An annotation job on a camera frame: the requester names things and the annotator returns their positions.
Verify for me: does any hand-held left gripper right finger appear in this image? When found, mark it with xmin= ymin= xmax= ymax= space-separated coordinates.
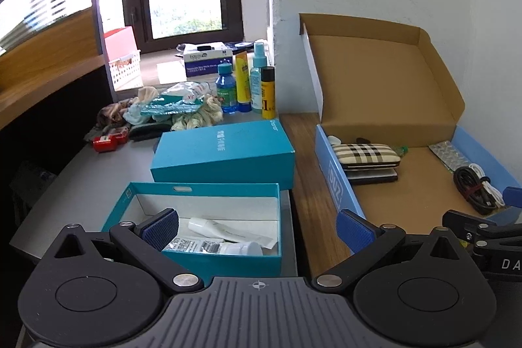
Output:
xmin=312 ymin=209 xmax=476 ymax=294

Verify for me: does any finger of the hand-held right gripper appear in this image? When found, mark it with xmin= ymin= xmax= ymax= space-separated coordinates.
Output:
xmin=444 ymin=210 xmax=522 ymax=247
xmin=503 ymin=187 xmax=522 ymax=207

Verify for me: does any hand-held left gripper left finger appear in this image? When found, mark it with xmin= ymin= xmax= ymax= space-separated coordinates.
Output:
xmin=52 ymin=208 xmax=205 ymax=294

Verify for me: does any blue cardboard box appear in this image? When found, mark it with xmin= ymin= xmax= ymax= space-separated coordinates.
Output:
xmin=299 ymin=13 xmax=522 ymax=251

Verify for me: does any open teal box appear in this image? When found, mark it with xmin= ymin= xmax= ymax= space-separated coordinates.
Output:
xmin=101 ymin=182 xmax=283 ymax=279

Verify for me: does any black wallet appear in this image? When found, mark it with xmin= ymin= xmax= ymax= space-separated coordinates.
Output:
xmin=346 ymin=167 xmax=399 ymax=186

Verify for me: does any white tube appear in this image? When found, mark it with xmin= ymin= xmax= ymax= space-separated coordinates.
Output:
xmin=188 ymin=218 xmax=276 ymax=249

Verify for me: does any silver blister pack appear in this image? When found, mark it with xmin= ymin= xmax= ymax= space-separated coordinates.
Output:
xmin=428 ymin=141 xmax=474 ymax=174

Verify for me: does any plaid glasses case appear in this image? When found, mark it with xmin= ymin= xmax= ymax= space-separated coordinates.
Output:
xmin=331 ymin=143 xmax=403 ymax=171

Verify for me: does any white plastic bottle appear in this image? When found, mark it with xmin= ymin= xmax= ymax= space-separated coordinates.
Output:
xmin=220 ymin=241 xmax=264 ymax=256

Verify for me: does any dark green pouch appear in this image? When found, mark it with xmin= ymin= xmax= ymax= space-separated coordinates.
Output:
xmin=129 ymin=122 xmax=172 ymax=142

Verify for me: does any closed teal box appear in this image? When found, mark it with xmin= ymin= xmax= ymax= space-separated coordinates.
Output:
xmin=150 ymin=119 xmax=296 ymax=189

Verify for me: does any red stapler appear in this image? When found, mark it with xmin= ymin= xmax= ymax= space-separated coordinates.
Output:
xmin=92 ymin=128 xmax=130 ymax=153

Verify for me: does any teal foil packet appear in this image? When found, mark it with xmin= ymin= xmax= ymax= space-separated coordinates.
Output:
xmin=141 ymin=95 xmax=205 ymax=116

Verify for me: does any brown patterned cloth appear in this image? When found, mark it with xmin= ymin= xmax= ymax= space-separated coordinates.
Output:
xmin=84 ymin=97 xmax=139 ymax=143

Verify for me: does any white plastic bag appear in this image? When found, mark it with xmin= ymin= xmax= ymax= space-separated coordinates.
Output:
xmin=161 ymin=82 xmax=217 ymax=104

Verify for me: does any blue plastic bottle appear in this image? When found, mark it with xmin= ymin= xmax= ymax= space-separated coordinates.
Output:
xmin=215 ymin=63 xmax=238 ymax=113

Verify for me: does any white plastic basket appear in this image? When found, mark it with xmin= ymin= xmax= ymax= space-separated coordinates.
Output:
xmin=108 ymin=48 xmax=143 ymax=91

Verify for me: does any yellow and black can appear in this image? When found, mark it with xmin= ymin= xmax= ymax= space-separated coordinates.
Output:
xmin=261 ymin=67 xmax=277 ymax=119

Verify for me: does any yellow tube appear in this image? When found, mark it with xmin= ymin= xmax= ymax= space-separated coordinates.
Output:
xmin=235 ymin=50 xmax=253 ymax=113

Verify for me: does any blue and white glove box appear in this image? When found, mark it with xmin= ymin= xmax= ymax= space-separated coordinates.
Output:
xmin=183 ymin=42 xmax=234 ymax=79

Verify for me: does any light blue spray bottle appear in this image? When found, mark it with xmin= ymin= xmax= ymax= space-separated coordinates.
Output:
xmin=249 ymin=40 xmax=268 ymax=113

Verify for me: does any red box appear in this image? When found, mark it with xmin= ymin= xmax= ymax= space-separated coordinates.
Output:
xmin=103 ymin=26 xmax=135 ymax=62

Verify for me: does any wooden desk partition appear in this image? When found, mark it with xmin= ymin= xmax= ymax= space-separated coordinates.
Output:
xmin=0 ymin=0 xmax=120 ymax=130

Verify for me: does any white cable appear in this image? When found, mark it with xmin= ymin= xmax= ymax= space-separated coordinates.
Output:
xmin=469 ymin=163 xmax=506 ymax=208

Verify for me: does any black cable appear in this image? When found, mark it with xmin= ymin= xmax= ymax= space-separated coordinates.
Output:
xmin=453 ymin=166 xmax=497 ymax=215

